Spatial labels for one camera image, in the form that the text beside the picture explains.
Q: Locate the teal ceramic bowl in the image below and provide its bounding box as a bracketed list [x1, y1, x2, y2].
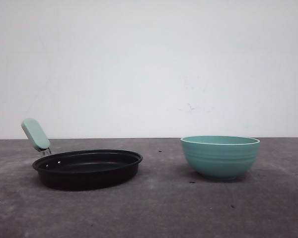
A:
[180, 135, 260, 180]

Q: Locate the black frying pan green handle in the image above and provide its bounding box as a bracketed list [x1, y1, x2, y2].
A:
[21, 118, 143, 191]

